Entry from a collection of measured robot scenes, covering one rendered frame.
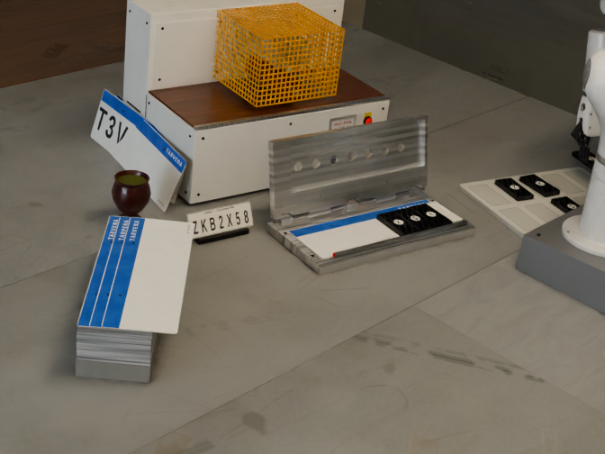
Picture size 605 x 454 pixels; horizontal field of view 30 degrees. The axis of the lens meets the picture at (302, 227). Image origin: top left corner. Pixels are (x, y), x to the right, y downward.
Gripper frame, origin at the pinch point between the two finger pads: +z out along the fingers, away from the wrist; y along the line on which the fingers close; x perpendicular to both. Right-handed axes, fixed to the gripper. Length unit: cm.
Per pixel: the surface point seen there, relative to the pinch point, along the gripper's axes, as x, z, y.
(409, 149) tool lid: 2, -5, -54
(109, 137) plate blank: 43, -4, -115
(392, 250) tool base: -20, 11, -70
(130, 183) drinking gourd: 4, -2, -121
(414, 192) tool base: 1, 5, -52
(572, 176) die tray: 4.4, 6.8, -2.4
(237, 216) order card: -2, 5, -99
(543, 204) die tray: -7.3, 9.3, -20.1
